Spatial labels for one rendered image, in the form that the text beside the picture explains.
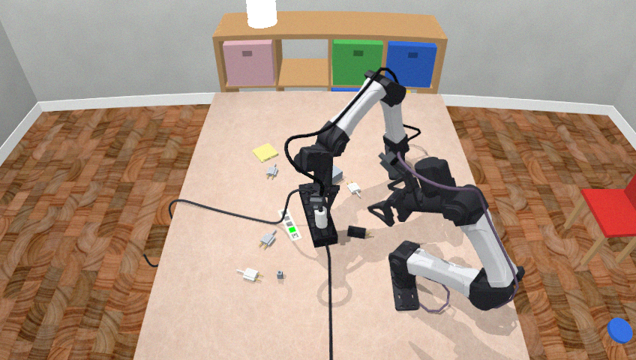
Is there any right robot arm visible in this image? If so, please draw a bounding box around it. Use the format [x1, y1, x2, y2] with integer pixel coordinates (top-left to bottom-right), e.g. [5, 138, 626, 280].
[293, 70, 410, 173]

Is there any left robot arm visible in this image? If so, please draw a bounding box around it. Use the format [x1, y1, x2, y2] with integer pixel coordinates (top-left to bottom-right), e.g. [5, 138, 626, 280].
[388, 157, 525, 311]

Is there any pale yellow square pad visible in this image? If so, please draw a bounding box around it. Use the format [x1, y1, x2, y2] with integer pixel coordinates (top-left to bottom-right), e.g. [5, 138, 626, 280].
[252, 143, 278, 162]

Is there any white plug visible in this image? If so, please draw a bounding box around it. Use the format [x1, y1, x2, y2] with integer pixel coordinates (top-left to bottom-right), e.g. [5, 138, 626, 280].
[236, 268, 263, 281]
[346, 180, 361, 197]

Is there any black power strip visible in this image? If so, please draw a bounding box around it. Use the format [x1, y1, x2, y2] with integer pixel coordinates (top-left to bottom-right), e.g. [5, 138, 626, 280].
[299, 191, 338, 248]

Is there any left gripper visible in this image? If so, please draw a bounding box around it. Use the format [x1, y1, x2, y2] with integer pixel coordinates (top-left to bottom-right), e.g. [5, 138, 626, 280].
[367, 155, 426, 227]

